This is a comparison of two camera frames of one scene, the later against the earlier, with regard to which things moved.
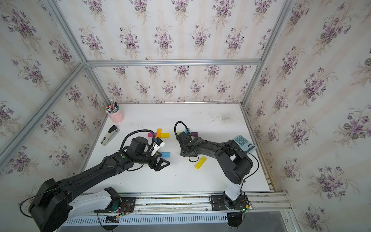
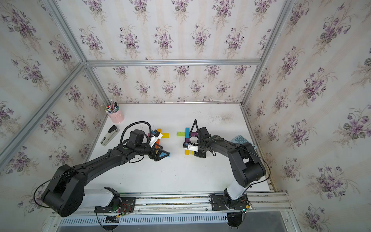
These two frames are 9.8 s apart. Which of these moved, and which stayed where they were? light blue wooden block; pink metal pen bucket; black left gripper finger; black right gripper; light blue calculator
Moved: black left gripper finger; black right gripper
Stayed: pink metal pen bucket; light blue calculator; light blue wooden block
